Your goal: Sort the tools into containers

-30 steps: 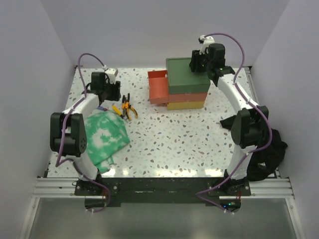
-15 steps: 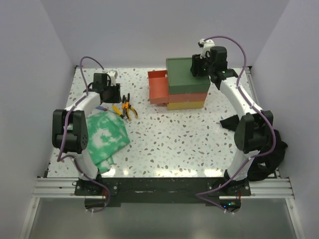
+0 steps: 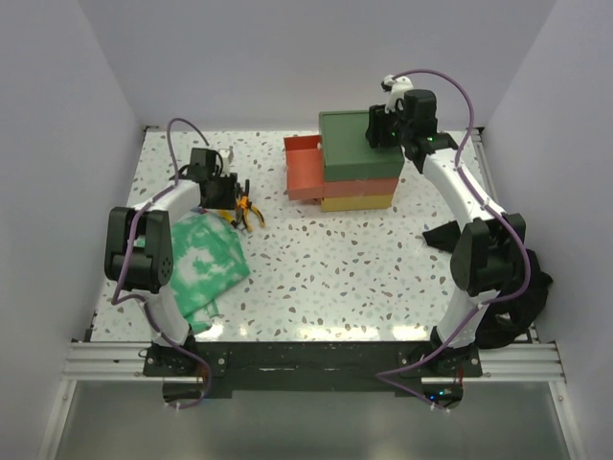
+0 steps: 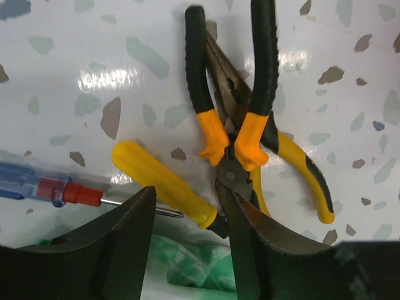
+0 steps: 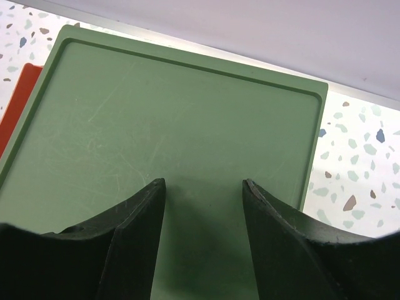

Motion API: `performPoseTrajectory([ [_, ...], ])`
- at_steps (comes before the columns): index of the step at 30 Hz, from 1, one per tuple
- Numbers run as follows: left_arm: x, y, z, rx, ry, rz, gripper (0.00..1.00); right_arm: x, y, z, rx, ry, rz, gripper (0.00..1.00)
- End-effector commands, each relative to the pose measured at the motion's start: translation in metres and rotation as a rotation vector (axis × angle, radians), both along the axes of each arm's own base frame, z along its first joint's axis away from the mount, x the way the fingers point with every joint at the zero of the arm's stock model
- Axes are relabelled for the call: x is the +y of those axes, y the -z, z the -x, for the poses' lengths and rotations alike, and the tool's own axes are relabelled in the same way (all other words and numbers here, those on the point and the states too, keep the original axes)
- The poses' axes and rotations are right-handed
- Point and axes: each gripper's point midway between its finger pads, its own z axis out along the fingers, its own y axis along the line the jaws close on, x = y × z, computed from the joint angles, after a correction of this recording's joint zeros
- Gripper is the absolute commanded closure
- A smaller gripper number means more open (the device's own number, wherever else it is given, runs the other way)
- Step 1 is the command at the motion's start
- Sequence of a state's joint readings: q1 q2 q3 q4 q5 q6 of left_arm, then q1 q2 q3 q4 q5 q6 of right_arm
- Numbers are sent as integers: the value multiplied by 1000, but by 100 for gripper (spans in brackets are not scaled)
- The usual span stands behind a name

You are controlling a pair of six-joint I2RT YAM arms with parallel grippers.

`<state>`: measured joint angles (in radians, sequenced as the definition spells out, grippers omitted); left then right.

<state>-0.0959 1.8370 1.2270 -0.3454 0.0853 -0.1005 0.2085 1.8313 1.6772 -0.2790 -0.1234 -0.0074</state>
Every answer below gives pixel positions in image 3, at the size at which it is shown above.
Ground aluminium rail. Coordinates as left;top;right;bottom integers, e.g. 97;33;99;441
61;342;566;383

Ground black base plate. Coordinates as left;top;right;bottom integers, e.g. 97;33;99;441
139;338;483;404

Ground yellow drawer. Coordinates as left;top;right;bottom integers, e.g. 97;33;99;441
321;195;394;212

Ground orange drawer box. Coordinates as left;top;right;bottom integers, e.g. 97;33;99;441
284;135;398;200

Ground green drawer box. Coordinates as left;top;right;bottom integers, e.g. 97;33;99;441
319;110;405;182

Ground black cloth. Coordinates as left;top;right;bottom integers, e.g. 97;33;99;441
423;214;553;351

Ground orange black pliers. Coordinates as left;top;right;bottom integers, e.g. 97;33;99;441
235;179;265;232

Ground green white cloth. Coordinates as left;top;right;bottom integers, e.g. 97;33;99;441
170;213;250;334

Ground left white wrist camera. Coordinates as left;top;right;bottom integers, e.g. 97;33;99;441
216;146;235;174

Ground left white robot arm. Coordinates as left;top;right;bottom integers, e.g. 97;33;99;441
104;148;239;376

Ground yellow handled screwdriver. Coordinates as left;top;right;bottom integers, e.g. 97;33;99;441
217;210;238;227

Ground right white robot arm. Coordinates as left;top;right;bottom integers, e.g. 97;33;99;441
366;80;532;377

